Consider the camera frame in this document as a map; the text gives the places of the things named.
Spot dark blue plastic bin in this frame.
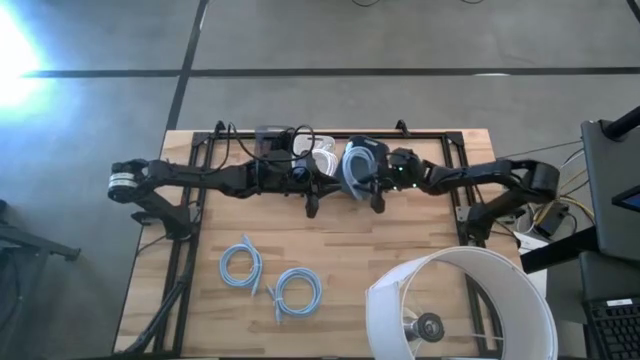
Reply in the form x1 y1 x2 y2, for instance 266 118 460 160
335 133 392 202

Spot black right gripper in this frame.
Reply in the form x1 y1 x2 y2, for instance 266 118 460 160
357 148 402 215

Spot white round lamp shade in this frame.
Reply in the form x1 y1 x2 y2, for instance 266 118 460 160
364 245 560 360

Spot black floor stand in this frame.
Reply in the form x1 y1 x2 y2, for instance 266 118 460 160
0 198 82 360

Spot black power adapter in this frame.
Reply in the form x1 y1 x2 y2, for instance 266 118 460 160
537 205 569 239

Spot white cable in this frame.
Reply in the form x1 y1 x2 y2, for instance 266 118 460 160
310 142 340 177

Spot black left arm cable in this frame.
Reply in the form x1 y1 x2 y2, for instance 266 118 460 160
214 121 317 174

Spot light blue cable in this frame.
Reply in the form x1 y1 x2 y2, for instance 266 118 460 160
341 144 377 202
218 233 265 297
266 266 325 325

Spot black keyboard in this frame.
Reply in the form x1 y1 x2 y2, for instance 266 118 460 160
582 295 640 360

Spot grey plastic bin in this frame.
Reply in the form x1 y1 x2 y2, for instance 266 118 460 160
253 124 297 166

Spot black desk bar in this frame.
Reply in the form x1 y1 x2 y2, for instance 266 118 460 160
518 225 601 275

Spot black metal table frame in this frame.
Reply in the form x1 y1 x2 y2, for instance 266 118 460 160
117 119 504 357

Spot yellow wire bundle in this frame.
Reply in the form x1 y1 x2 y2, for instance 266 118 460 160
532 147 597 236

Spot white plastic bin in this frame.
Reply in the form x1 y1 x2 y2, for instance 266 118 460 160
291 133 339 179

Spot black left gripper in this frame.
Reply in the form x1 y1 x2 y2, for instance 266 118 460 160
287 158 346 220

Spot tablet with blue screen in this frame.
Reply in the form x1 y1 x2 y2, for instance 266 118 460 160
610 184 640 214

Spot black pole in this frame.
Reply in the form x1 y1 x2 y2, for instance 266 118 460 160
601 104 640 142

